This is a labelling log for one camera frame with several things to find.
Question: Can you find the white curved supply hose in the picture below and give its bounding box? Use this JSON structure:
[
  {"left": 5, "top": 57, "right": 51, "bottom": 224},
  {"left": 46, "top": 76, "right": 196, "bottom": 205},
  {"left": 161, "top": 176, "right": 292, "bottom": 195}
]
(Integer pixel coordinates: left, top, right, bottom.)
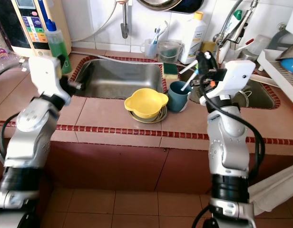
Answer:
[{"left": 70, "top": 0, "right": 121, "bottom": 43}]

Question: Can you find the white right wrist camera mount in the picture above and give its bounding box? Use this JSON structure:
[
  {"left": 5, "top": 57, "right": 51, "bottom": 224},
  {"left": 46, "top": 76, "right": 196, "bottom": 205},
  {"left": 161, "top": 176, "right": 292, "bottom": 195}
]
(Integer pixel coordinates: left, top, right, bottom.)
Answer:
[{"left": 208, "top": 60, "right": 255, "bottom": 100}]

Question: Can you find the clear plastic tumbler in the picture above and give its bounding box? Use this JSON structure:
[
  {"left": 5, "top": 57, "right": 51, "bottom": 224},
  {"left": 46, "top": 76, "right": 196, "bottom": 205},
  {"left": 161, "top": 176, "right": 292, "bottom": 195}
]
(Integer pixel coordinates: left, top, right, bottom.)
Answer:
[{"left": 249, "top": 34, "right": 273, "bottom": 55}]

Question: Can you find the dark steel pan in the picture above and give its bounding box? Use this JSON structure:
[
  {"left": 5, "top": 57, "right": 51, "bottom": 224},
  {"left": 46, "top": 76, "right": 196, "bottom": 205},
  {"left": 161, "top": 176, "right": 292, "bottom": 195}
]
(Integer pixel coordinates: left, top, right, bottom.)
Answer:
[{"left": 268, "top": 28, "right": 293, "bottom": 60}]

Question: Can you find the plain yellow sponge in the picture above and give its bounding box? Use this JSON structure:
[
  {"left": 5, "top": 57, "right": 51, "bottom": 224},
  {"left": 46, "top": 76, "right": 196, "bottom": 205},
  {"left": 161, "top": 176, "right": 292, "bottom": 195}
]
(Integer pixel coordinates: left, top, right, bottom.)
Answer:
[{"left": 201, "top": 41, "right": 216, "bottom": 60}]

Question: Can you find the stainless steel double sink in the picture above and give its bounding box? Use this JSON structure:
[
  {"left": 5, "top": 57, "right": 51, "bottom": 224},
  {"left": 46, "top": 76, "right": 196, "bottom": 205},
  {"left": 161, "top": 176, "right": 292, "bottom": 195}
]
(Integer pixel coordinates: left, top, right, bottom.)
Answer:
[{"left": 73, "top": 56, "right": 280, "bottom": 110}]

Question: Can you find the white detergent bottle yellow cap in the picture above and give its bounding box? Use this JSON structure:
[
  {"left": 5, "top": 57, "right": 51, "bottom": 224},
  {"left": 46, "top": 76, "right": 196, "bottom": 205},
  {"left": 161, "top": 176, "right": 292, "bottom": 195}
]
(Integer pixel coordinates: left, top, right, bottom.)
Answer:
[{"left": 180, "top": 10, "right": 208, "bottom": 65}]

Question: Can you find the chrome sink faucet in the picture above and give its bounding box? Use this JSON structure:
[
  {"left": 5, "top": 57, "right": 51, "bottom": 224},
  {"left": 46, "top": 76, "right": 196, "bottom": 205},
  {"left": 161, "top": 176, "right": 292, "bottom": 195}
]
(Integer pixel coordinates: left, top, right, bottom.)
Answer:
[{"left": 213, "top": 0, "right": 259, "bottom": 50}]

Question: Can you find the green yellow scouring sponge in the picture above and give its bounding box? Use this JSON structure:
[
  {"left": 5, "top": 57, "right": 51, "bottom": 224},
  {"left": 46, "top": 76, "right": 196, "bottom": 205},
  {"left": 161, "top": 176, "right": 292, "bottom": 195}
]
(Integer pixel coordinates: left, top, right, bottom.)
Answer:
[{"left": 163, "top": 62, "right": 179, "bottom": 79}]

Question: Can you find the steel pot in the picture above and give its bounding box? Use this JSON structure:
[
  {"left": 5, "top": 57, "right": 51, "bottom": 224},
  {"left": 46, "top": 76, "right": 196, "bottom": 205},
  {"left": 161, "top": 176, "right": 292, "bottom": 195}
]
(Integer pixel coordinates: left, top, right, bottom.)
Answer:
[{"left": 232, "top": 90, "right": 256, "bottom": 109}]

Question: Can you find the clear plastic bucket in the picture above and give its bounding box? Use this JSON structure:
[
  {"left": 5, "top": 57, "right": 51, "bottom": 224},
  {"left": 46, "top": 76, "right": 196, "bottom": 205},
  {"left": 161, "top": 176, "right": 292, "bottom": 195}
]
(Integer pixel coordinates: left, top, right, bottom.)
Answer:
[{"left": 157, "top": 40, "right": 184, "bottom": 65}]

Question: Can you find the clear plastic toothbrush cup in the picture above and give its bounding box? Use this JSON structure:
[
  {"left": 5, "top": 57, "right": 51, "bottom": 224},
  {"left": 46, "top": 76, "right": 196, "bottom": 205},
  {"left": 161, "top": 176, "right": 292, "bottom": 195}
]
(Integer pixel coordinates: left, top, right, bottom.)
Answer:
[{"left": 142, "top": 38, "right": 159, "bottom": 58}]

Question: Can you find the shallow steel dish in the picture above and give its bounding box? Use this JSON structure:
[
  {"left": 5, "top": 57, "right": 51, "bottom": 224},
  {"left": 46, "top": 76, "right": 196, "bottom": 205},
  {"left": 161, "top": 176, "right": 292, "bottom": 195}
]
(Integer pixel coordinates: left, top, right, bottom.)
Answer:
[{"left": 130, "top": 107, "right": 167, "bottom": 124}]

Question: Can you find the small steel cup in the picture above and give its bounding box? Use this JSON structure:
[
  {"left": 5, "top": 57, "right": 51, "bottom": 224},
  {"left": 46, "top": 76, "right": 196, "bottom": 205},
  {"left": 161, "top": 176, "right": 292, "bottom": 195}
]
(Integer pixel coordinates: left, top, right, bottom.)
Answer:
[{"left": 236, "top": 47, "right": 259, "bottom": 65}]

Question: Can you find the green dish soap bottle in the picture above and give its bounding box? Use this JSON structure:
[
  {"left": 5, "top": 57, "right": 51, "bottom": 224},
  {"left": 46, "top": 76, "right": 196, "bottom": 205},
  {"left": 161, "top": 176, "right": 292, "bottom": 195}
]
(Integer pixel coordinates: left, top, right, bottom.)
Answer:
[{"left": 46, "top": 19, "right": 72, "bottom": 74}]

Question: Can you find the blue plastic bowl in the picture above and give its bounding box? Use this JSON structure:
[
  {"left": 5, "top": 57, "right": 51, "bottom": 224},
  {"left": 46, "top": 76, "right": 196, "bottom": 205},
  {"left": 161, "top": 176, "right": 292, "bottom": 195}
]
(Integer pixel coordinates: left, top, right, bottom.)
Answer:
[{"left": 277, "top": 55, "right": 293, "bottom": 74}]

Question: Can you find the hanging steel wok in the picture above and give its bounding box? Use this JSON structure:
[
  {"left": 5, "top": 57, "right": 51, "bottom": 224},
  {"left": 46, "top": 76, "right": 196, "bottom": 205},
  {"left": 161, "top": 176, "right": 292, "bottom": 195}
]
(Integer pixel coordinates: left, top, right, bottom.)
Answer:
[{"left": 137, "top": 0, "right": 183, "bottom": 11}]

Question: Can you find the chrome wall tap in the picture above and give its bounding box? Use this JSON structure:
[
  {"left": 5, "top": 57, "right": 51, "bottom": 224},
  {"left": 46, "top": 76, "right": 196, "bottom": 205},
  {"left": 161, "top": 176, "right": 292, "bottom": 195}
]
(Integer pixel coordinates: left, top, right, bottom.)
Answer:
[{"left": 120, "top": 0, "right": 130, "bottom": 39}]

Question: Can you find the beige water ionizer appliance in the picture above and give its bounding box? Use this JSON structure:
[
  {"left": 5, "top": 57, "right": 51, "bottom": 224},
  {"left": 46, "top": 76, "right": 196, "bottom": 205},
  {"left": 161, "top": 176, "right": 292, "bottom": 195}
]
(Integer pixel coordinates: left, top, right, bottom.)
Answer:
[{"left": 10, "top": 0, "right": 71, "bottom": 57}]

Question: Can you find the red white utensil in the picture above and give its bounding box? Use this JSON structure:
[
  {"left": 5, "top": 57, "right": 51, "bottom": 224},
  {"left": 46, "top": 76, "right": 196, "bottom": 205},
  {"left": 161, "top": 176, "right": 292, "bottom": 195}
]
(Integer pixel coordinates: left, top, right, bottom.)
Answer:
[{"left": 237, "top": 38, "right": 256, "bottom": 50}]

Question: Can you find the yellow plastic bowl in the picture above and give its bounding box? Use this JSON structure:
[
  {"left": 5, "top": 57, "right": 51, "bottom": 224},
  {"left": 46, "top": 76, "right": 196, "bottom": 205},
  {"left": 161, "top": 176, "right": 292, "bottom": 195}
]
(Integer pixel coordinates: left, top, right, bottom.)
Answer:
[{"left": 124, "top": 88, "right": 169, "bottom": 119}]

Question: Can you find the pale wooden spatula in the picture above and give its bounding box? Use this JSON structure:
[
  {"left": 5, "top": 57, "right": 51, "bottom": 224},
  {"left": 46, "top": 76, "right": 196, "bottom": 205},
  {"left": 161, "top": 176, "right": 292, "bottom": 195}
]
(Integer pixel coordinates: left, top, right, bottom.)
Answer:
[{"left": 254, "top": 74, "right": 280, "bottom": 88}]

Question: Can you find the clear packet pink label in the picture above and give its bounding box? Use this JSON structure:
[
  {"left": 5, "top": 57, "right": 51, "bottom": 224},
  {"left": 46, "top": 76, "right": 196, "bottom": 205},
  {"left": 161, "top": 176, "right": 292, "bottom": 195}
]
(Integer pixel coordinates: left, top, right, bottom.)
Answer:
[{"left": 0, "top": 47, "right": 10, "bottom": 61}]

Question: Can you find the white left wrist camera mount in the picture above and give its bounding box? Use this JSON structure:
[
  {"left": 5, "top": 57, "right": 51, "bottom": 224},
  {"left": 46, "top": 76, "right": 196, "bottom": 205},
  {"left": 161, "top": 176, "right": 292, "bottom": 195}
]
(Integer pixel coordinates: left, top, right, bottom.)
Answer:
[{"left": 30, "top": 56, "right": 71, "bottom": 105}]

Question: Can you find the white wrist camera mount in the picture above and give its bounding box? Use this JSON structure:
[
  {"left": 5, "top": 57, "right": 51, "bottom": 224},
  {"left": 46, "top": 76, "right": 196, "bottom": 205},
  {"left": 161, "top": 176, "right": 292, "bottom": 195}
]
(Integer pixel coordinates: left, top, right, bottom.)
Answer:
[
  {"left": 30, "top": 56, "right": 71, "bottom": 105},
  {"left": 208, "top": 60, "right": 255, "bottom": 100}
]

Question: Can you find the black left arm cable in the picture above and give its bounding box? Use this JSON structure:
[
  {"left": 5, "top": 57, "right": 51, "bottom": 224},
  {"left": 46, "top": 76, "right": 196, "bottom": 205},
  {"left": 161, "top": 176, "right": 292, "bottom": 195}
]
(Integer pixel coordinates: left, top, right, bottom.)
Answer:
[{"left": 0, "top": 64, "right": 33, "bottom": 157}]

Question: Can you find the blue-grey plastic cup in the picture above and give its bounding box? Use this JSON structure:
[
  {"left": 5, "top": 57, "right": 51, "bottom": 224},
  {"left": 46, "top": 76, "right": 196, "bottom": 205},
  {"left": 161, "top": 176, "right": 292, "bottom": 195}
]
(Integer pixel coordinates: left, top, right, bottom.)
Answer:
[{"left": 167, "top": 81, "right": 192, "bottom": 112}]

